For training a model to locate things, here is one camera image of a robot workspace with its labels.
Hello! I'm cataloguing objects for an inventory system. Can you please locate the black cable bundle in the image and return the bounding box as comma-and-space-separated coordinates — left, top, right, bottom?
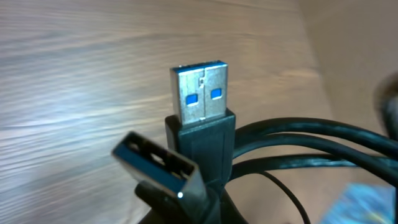
164, 59, 398, 224

